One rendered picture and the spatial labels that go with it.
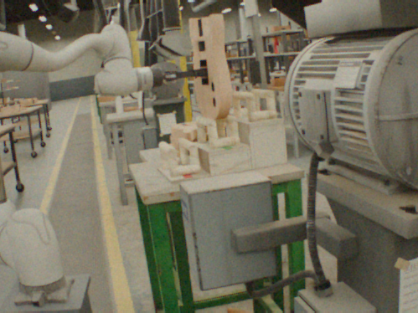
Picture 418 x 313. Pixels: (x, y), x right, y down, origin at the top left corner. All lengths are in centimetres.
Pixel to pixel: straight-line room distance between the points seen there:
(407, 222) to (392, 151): 11
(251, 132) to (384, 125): 124
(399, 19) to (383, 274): 40
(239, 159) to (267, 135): 14
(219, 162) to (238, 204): 95
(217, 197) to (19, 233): 76
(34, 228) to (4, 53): 53
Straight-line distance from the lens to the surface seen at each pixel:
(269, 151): 195
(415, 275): 84
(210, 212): 94
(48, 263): 155
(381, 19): 77
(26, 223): 153
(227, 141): 192
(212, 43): 186
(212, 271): 98
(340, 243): 86
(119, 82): 188
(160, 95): 354
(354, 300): 89
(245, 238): 93
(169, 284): 185
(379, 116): 72
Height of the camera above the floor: 135
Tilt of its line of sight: 10 degrees down
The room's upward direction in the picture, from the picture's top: 6 degrees counter-clockwise
